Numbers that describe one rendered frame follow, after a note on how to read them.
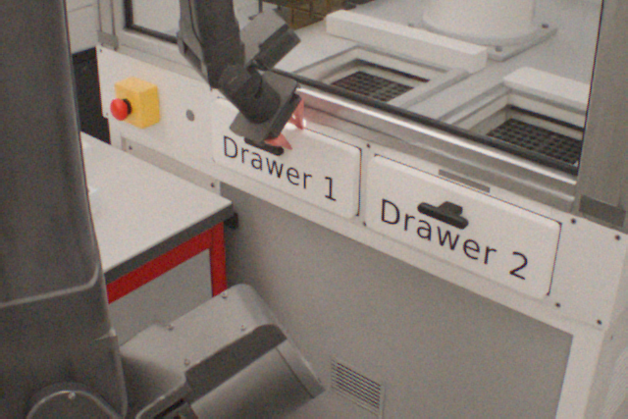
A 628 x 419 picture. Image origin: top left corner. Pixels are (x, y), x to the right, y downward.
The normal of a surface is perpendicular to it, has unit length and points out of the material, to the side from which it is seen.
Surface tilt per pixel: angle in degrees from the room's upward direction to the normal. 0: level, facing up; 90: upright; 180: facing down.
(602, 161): 90
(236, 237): 90
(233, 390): 54
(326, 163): 90
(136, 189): 0
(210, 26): 111
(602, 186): 90
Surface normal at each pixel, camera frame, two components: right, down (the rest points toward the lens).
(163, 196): 0.01, -0.88
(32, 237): 0.44, 0.29
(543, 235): -0.64, 0.36
